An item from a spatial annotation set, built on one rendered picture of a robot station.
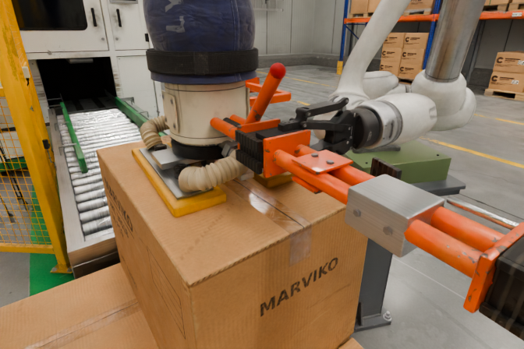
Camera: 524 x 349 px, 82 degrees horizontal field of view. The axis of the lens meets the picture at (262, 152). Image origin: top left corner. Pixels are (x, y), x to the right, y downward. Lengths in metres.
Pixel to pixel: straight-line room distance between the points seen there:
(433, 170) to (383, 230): 0.90
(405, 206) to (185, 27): 0.43
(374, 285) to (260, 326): 1.01
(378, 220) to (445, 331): 1.47
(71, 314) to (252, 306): 0.62
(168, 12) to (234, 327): 0.52
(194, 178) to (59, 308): 0.66
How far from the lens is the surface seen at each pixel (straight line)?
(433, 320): 1.79
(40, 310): 1.09
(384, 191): 0.33
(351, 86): 0.79
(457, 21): 1.05
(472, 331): 1.82
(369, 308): 1.62
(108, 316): 0.99
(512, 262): 0.27
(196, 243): 0.49
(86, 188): 1.69
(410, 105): 0.66
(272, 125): 0.51
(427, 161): 1.17
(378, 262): 1.45
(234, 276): 0.46
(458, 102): 1.16
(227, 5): 0.58
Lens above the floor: 1.24
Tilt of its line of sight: 22 degrees down
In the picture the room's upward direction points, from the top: straight up
